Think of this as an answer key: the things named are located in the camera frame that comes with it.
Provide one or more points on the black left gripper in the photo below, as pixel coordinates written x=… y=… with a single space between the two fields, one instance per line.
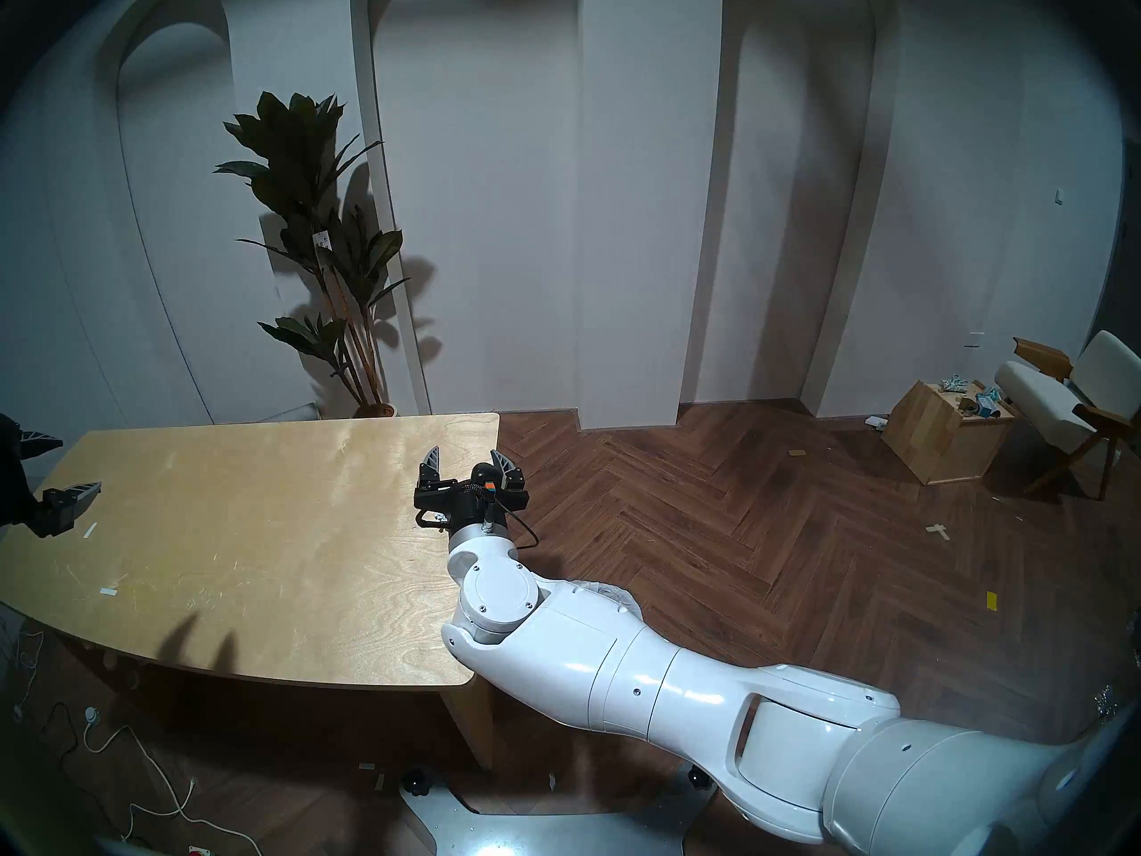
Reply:
x=18 y=480

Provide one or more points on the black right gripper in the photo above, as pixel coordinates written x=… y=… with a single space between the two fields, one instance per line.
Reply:
x=459 y=505

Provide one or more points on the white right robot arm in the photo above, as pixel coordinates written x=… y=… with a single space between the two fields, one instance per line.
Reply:
x=713 y=703

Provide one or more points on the trash bin with white bag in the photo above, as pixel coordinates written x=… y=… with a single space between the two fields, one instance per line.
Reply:
x=606 y=593

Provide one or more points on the light wooden table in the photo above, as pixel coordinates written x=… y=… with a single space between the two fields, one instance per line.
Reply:
x=267 y=524

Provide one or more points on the tall green leafy plant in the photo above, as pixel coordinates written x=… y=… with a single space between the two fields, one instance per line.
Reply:
x=303 y=176

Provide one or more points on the wooden cube box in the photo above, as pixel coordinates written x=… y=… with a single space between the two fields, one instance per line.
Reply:
x=936 y=435

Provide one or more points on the crumpled teal white wrapper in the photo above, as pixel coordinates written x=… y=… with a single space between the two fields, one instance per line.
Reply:
x=956 y=383

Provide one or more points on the blue crumpled packaging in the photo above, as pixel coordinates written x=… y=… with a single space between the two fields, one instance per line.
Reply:
x=988 y=404

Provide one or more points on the white cushioned wooden armchair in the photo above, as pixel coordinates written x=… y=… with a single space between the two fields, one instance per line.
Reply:
x=1052 y=395

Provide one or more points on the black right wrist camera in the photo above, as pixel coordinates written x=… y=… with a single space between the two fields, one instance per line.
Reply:
x=484 y=476

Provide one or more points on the grey metal robot base plate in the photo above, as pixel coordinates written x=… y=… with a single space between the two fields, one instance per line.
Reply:
x=499 y=832

